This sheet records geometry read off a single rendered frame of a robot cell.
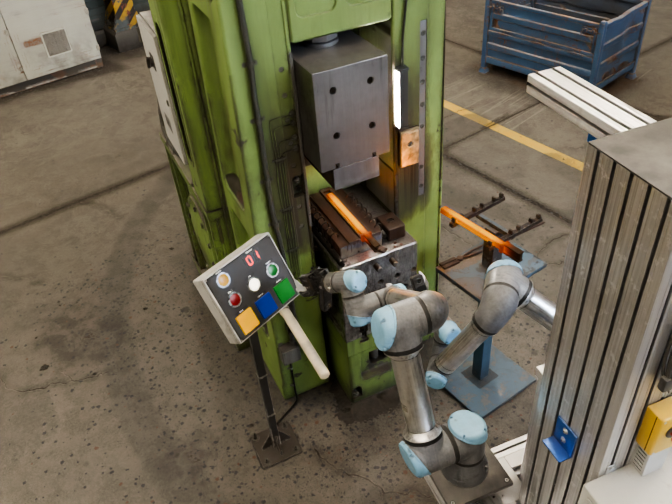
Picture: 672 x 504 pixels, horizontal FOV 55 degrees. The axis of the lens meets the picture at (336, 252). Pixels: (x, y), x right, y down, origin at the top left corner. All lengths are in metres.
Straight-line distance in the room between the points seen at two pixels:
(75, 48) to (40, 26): 0.40
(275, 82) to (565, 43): 3.99
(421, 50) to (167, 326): 2.23
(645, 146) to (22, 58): 6.69
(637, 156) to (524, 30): 4.99
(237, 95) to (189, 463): 1.80
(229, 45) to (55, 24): 5.25
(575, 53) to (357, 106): 3.78
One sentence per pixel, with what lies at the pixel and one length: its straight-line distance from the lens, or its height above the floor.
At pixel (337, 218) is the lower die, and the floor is 0.99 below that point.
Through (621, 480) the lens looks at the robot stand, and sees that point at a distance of 1.80.
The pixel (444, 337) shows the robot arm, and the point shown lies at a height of 0.99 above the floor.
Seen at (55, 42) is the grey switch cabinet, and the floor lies 0.39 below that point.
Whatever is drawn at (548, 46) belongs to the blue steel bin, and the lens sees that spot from 6.17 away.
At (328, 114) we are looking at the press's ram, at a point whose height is 1.60.
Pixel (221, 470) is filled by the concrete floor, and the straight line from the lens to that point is 3.29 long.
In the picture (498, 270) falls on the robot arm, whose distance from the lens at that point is 2.18.
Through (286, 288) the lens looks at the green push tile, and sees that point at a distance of 2.53.
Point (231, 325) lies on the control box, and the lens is 2.41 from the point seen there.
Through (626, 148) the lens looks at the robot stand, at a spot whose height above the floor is 2.03.
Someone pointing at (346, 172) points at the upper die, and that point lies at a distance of 2.56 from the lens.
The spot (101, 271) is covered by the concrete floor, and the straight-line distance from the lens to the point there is 4.58.
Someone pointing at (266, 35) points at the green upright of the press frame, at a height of 1.88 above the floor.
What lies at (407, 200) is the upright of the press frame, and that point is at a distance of 2.99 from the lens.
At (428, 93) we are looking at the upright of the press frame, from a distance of 2.79.
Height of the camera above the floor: 2.69
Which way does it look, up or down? 39 degrees down
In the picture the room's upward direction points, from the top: 5 degrees counter-clockwise
